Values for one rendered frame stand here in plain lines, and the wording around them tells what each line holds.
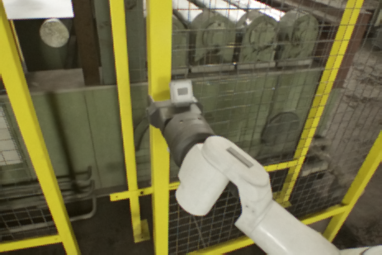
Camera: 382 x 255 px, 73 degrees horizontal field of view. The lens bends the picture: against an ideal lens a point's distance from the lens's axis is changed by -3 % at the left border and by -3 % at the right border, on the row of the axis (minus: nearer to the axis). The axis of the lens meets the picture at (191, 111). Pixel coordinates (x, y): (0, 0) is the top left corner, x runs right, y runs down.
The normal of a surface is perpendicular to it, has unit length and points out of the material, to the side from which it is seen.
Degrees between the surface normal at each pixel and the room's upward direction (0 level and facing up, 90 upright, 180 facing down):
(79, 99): 90
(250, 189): 70
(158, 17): 90
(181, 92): 60
